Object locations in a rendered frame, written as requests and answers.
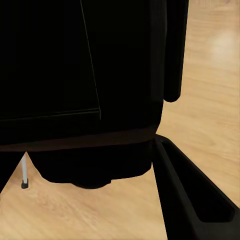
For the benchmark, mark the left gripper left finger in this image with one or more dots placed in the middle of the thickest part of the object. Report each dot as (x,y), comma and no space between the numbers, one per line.
(9,160)

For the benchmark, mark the digital camera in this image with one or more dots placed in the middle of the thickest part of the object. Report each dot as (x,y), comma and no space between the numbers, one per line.
(83,83)

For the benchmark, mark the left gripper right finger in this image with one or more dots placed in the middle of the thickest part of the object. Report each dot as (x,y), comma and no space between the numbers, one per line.
(193,206)

